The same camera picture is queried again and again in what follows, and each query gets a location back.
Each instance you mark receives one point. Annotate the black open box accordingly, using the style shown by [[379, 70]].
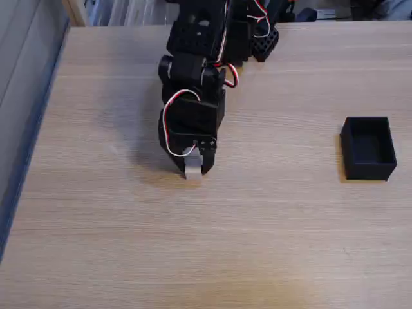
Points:
[[370, 167]]

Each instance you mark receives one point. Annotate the dark blue object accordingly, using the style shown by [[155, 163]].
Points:
[[305, 14]]

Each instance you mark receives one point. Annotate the white block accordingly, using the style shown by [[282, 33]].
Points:
[[193, 167]]

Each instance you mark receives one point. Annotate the wooden board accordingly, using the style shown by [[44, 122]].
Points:
[[74, 13]]

